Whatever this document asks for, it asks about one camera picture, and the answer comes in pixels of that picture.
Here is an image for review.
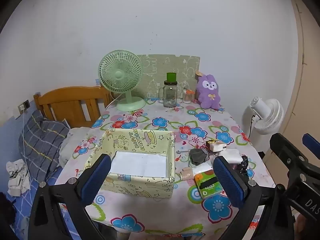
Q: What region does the yellow printed fabric storage box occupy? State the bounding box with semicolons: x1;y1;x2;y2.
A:
84;128;176;199

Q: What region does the glass mug jar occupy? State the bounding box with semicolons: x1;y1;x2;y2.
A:
158;80;178;108

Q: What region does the light grey pillow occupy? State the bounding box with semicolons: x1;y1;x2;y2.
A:
59;127;93;167

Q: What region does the crumpled grey white cloth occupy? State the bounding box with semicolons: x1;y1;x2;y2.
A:
5;159;31;197

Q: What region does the white standing fan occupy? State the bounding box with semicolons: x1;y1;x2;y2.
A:
244;96;285;145

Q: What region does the small white packet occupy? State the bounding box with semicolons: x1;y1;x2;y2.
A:
193;163;216;176

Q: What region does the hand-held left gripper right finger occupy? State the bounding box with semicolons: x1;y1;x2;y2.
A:
212;156;297;240

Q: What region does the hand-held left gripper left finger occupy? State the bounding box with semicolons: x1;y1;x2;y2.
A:
28;154;112;240

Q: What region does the white charging cable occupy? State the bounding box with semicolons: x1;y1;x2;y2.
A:
20;110;32;188

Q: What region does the purple plush rabbit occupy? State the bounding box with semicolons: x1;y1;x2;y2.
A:
195;70;221;110

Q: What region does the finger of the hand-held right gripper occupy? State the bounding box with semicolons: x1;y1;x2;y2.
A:
302;133;320;159
269;133;320;183

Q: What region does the green tissue pack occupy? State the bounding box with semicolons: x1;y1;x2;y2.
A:
195;171;225;200

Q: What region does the grey plaid pillow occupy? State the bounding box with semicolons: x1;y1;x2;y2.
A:
19;110;70;180

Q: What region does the yellow cartoon snack packet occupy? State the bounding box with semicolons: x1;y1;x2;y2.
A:
205;139;227;153

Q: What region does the small jar with orange lid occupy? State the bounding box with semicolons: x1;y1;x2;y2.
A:
182;89;195;103

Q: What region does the green printed board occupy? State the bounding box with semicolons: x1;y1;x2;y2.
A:
137;54;201;100

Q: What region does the wooden chair back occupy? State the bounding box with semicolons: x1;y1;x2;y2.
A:
34;86;114;128

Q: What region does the blue checked bed sheet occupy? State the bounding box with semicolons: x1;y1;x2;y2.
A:
5;167;63;240

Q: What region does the beige door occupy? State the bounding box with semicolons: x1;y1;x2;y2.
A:
262;0;320;180

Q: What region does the green desk fan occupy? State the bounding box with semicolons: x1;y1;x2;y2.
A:
98;50;147;112

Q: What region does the white desk fan cable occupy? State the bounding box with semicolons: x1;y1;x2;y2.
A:
105;91;118;110

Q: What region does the grey knitted sock pair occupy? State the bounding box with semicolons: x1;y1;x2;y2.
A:
176;148;210;166

